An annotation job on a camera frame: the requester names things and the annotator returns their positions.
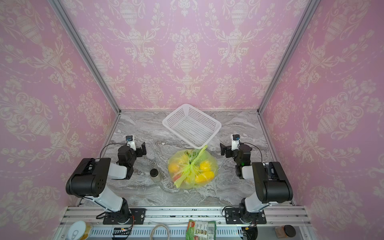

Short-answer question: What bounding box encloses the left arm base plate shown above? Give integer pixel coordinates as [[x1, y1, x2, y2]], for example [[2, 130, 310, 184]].
[[103, 208, 147, 225]]

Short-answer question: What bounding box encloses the grey coiled cable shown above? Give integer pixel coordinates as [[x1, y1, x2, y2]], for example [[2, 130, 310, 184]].
[[149, 224, 171, 240]]

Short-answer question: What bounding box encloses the yellow plastic bag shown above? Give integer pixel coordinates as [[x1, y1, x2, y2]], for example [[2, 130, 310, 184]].
[[168, 146, 219, 189]]

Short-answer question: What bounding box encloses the white plastic basket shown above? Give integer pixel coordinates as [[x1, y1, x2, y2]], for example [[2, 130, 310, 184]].
[[162, 104, 222, 149]]

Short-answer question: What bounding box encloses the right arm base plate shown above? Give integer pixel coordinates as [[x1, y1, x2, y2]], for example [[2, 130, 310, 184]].
[[224, 208, 267, 225]]

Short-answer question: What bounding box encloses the small black lid jar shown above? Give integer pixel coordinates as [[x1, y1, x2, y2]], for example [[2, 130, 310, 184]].
[[150, 169, 162, 183]]

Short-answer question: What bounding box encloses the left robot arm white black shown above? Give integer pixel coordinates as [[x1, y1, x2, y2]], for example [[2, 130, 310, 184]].
[[66, 141, 147, 226]]

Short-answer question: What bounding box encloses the white lid yellow tin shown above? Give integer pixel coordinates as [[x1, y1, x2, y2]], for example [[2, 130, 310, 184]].
[[66, 221, 93, 240]]

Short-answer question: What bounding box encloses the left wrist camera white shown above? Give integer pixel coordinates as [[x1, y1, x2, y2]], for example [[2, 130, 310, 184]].
[[125, 135, 137, 151]]

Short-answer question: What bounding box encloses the green snack packet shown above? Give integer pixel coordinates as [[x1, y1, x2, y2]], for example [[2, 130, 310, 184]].
[[186, 220, 217, 240]]

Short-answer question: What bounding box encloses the left camera black cable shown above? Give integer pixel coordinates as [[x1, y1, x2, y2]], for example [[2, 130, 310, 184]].
[[99, 142, 127, 159]]

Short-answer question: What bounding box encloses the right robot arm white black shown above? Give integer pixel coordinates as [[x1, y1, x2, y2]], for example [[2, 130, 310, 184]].
[[220, 141, 293, 225]]

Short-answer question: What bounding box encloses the brown jar black lid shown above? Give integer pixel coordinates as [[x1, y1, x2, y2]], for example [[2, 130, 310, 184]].
[[275, 225, 297, 239]]

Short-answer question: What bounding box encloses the aluminium front rail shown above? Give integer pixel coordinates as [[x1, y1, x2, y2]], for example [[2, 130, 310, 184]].
[[59, 205, 311, 227]]

